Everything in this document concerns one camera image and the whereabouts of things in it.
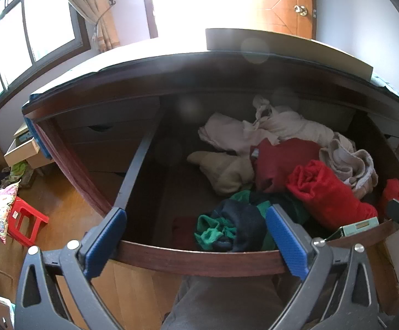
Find green and navy garment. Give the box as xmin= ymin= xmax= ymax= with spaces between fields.
xmin=193 ymin=190 xmax=310 ymax=252

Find small red garment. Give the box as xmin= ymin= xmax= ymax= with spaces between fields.
xmin=376 ymin=178 xmax=399 ymax=220

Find bright red garment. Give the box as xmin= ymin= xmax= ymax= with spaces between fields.
xmin=286 ymin=160 xmax=378 ymax=230

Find blue plaid bed sheet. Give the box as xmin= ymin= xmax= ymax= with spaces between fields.
xmin=22 ymin=30 xmax=399 ymax=157

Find window with dark frame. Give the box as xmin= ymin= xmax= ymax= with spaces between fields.
xmin=0 ymin=0 xmax=90 ymax=108

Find red plastic stool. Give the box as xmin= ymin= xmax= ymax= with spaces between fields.
xmin=8 ymin=197 xmax=49 ymax=248

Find beige knit garment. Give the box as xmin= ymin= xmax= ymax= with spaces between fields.
xmin=319 ymin=133 xmax=378 ymax=200

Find brass door knob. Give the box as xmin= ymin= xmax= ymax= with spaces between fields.
xmin=294 ymin=5 xmax=308 ymax=17

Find small wooden nightstand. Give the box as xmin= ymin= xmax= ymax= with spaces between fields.
xmin=4 ymin=123 xmax=54 ymax=169

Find small green box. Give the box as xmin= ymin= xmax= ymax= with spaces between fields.
xmin=325 ymin=217 xmax=379 ymax=241

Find cream fleece garment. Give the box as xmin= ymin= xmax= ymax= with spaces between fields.
xmin=187 ymin=151 xmax=255 ymax=195

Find orange wooden door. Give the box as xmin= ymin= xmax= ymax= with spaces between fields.
xmin=255 ymin=0 xmax=317 ymax=39

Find floral pillow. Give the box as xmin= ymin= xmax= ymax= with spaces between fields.
xmin=0 ymin=182 xmax=20 ymax=244

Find pale pink crumpled garment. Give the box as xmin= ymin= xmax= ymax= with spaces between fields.
xmin=198 ymin=95 xmax=334 ymax=156

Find beige curtain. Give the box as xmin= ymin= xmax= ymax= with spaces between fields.
xmin=68 ymin=0 xmax=120 ymax=53

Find dark red garment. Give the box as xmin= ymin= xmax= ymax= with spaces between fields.
xmin=249 ymin=138 xmax=321 ymax=193

